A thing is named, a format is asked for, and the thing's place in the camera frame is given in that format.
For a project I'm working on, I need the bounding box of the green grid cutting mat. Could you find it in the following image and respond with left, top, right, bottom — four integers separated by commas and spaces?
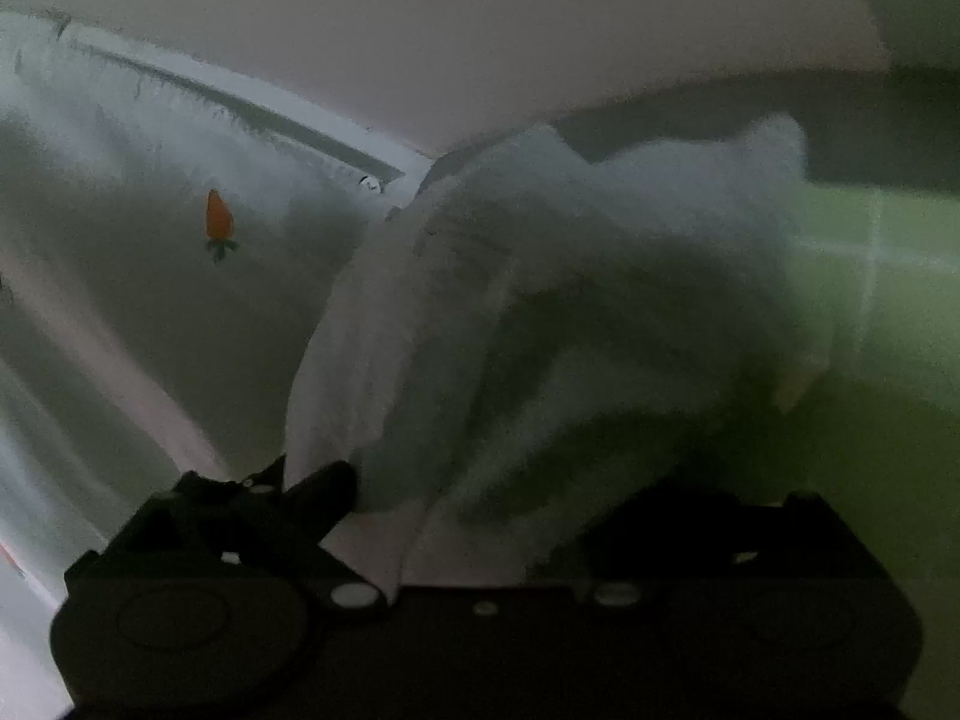
791, 184, 958, 718

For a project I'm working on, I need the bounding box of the beige cloth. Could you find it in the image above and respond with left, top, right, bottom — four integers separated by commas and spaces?
285, 114, 814, 592

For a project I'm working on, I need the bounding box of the light green carrot print sheet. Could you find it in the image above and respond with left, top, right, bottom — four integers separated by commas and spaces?
2, 11, 431, 718

